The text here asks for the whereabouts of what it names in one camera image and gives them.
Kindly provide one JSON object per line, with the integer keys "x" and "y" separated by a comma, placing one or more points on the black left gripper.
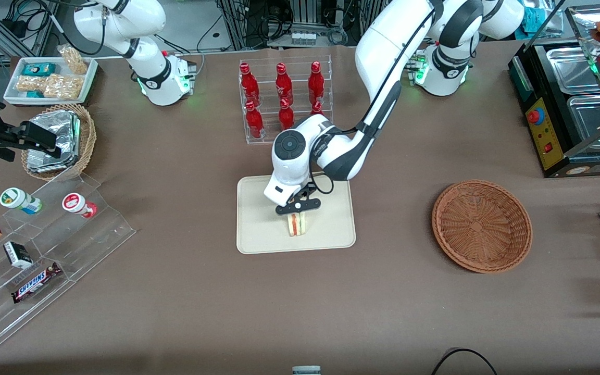
{"x": 310, "y": 185}

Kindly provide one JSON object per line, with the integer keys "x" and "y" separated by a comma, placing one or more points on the triangular sandwich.
{"x": 296, "y": 225}

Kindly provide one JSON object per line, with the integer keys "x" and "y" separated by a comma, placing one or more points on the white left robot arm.
{"x": 383, "y": 52}

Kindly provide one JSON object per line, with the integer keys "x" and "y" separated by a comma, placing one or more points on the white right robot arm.
{"x": 159, "y": 78}

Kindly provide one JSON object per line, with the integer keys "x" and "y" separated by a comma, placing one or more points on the cream plastic tray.
{"x": 331, "y": 229}

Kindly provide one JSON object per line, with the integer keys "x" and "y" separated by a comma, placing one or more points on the light tan wicker basket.
{"x": 87, "y": 140}

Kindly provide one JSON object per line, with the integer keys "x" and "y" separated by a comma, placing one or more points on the white rectangular snack tray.
{"x": 12, "y": 94}

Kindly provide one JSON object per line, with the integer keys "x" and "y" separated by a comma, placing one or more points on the brown round wicker basket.
{"x": 482, "y": 226}

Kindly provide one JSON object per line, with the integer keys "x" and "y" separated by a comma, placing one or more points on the foil wrapped packages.
{"x": 63, "y": 130}

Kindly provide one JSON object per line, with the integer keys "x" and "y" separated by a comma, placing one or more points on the small teal snack packet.
{"x": 34, "y": 94}

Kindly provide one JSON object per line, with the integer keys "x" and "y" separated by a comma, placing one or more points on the clear bag of nuts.
{"x": 30, "y": 83}
{"x": 73, "y": 60}
{"x": 63, "y": 87}

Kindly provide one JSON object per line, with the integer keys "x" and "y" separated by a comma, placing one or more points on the green lid yogurt bottle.
{"x": 16, "y": 199}

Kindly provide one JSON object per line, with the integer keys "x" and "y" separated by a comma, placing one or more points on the red lid yogurt bottle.
{"x": 77, "y": 203}

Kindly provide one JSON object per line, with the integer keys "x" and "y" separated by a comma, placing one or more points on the teal snack box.
{"x": 38, "y": 69}

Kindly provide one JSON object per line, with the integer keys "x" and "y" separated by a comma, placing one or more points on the clear acrylic bottle rack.
{"x": 269, "y": 138}

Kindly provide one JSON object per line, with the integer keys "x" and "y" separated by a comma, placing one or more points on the red cola bottle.
{"x": 249, "y": 86}
{"x": 284, "y": 83}
{"x": 254, "y": 124}
{"x": 317, "y": 108}
{"x": 285, "y": 117}
{"x": 316, "y": 83}

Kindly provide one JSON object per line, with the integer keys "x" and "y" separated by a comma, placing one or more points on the clear acrylic stepped stand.
{"x": 97, "y": 234}

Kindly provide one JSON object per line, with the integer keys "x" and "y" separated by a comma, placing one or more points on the small black white box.
{"x": 17, "y": 255}

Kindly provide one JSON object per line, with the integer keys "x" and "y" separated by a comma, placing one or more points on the brown Snickers bar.
{"x": 35, "y": 283}

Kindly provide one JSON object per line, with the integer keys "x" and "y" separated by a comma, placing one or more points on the grey white device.
{"x": 306, "y": 371}

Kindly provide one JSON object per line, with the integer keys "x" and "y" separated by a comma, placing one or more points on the red emergency stop button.
{"x": 536, "y": 116}

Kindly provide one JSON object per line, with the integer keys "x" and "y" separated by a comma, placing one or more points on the black food warmer cabinet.
{"x": 555, "y": 161}

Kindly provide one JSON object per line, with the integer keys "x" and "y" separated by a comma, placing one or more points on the teal cloth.
{"x": 539, "y": 21}

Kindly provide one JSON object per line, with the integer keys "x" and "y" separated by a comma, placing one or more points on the aluminium frame rack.
{"x": 300, "y": 15}

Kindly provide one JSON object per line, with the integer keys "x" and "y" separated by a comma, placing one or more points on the red rocker switch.
{"x": 548, "y": 148}

